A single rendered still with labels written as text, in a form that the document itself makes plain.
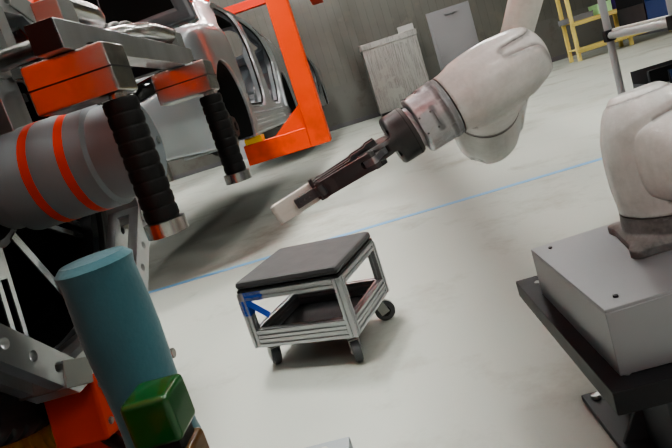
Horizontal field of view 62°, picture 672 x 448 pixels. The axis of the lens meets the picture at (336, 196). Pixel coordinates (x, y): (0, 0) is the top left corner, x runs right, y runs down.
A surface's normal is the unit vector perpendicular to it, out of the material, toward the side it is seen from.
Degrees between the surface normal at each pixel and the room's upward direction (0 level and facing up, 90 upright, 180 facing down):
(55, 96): 90
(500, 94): 107
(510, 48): 56
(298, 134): 90
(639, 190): 94
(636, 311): 90
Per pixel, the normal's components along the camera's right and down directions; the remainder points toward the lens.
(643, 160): -0.83, 0.31
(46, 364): 0.95, -0.29
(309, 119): -0.05, 0.19
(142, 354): 0.65, -0.04
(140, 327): 0.78, -0.15
